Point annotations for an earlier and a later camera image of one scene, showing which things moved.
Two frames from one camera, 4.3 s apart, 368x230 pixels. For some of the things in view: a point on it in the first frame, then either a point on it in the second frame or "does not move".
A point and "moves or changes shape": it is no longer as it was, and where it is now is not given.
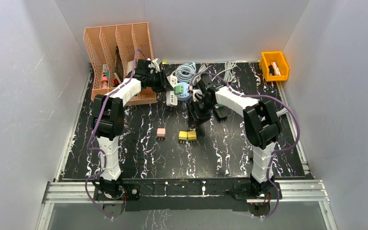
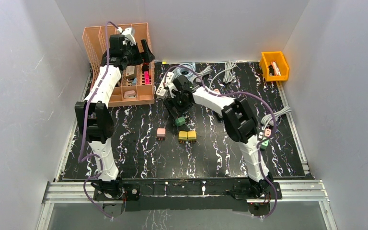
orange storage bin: (267, 57) does not move
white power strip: (171, 97) moves or changes shape
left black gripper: (164, 82) -> (141, 55)
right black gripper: (202, 117) -> (170, 102)
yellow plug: (182, 135) does not move
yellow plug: (191, 135) does not move
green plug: (178, 89) moves or changes shape
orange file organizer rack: (114, 51) does not move
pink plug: (161, 133) does not move
